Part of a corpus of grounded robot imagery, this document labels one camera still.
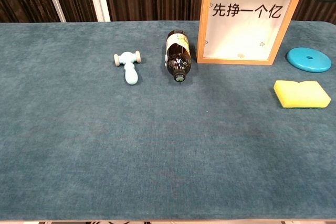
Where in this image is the brown glass bottle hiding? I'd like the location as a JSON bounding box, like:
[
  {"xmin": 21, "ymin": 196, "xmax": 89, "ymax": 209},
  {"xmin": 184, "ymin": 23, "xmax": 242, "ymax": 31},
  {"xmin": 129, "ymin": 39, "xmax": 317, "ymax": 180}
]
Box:
[{"xmin": 164, "ymin": 30, "xmax": 193, "ymax": 83}]

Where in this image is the light blue toy hammer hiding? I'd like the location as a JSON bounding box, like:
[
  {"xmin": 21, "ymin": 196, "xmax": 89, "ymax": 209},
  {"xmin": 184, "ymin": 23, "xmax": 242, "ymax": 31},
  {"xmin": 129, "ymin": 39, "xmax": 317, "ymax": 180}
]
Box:
[{"xmin": 113, "ymin": 50, "xmax": 142, "ymax": 86}]

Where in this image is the teal table cloth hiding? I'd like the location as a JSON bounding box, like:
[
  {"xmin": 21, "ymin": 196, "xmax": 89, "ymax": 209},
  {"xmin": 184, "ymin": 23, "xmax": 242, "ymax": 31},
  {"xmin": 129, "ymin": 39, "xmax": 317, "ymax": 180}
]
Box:
[{"xmin": 0, "ymin": 20, "xmax": 336, "ymax": 221}]

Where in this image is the yellow sponge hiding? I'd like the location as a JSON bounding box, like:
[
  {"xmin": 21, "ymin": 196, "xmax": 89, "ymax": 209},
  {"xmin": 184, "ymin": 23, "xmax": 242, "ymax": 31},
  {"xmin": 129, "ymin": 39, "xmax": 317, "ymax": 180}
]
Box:
[{"xmin": 273, "ymin": 80, "xmax": 332, "ymax": 110}]

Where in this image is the blue round disc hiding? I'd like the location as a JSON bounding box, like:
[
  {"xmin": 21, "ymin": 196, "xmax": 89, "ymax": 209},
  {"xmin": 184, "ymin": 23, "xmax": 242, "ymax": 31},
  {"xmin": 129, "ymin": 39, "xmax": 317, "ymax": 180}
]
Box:
[{"xmin": 286, "ymin": 47, "xmax": 332, "ymax": 73}]

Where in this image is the wooden coin box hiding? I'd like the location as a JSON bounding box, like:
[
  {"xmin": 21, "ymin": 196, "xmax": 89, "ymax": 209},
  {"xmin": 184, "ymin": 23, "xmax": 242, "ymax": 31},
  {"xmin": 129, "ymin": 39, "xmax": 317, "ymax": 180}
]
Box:
[{"xmin": 196, "ymin": 0, "xmax": 302, "ymax": 66}]

